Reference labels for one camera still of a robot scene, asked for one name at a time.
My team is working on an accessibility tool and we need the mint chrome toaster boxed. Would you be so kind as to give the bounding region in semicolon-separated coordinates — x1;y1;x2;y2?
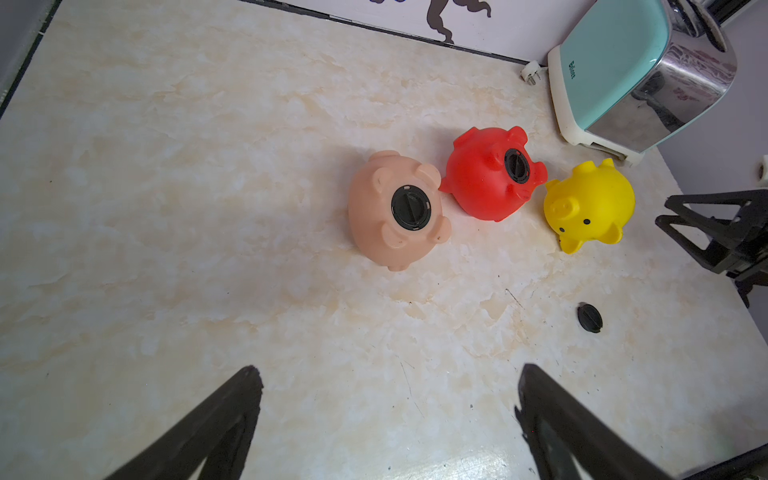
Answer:
547;1;737;164

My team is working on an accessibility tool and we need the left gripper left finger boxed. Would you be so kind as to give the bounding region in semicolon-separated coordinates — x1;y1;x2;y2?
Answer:
109;366;263;479

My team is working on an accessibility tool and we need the yellow piggy bank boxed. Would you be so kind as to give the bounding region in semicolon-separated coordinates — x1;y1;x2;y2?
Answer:
543;158;636;254

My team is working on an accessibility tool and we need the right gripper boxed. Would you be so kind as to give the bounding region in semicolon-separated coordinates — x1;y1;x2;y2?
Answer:
655;189;767;307

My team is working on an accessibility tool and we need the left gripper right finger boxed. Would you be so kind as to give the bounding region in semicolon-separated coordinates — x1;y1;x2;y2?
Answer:
515;363;670;479

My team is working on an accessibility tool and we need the small white wall plug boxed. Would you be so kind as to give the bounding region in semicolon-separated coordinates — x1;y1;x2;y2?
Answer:
520;61;546;86

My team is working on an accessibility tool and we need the peach piggy bank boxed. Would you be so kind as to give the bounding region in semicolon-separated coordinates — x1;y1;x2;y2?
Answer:
348;150;452;272

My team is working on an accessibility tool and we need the red piggy bank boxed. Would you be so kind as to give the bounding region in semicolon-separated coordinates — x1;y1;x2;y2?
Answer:
440;126;548;222

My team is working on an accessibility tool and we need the black plug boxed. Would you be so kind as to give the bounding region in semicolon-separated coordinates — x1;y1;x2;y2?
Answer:
504;148;530;185
576;302;604;333
391;185;431;231

